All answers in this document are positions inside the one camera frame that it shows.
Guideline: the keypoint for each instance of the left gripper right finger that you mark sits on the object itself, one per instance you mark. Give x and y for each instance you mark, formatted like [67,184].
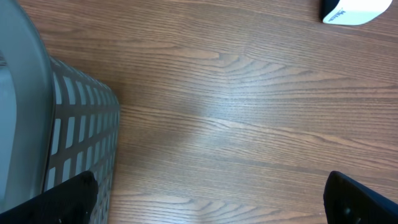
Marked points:
[348,201]

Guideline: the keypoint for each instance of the grey plastic mesh basket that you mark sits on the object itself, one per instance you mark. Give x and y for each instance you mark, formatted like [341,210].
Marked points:
[56,121]

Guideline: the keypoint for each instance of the white barcode scanner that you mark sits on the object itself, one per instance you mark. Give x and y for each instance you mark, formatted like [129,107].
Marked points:
[352,12]

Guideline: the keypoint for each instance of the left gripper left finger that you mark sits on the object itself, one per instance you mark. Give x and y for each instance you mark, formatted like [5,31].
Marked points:
[70,202]

